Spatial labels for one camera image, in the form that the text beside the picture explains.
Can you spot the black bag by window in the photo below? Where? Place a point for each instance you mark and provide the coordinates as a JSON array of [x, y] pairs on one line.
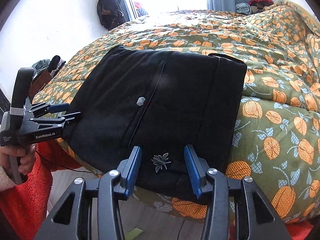
[[109, 13]]

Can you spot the black pants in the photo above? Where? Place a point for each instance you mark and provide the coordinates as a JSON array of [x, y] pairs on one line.
[[160, 101]]

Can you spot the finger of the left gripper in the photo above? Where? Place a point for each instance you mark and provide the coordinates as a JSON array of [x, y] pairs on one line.
[[62, 121], [41, 109]]

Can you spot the person's left hand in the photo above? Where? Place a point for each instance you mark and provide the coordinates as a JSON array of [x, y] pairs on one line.
[[27, 156]]

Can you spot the brown wooden dresser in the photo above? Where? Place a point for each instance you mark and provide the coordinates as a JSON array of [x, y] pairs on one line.
[[39, 83]]

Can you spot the pile of clothes by curtain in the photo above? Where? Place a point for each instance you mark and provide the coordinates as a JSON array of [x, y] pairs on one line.
[[252, 7]]

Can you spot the red fleece garment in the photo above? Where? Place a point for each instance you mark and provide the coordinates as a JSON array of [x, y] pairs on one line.
[[24, 207]]

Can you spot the green orange floral comforter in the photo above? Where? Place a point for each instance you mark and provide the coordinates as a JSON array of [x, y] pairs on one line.
[[276, 134]]

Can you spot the grey cloth on dresser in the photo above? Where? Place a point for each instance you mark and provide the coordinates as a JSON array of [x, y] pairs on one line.
[[52, 66]]

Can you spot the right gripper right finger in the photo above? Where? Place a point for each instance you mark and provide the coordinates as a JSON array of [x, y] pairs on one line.
[[197, 168]]

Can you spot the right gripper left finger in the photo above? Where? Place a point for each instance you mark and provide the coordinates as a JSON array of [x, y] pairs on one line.
[[128, 169]]

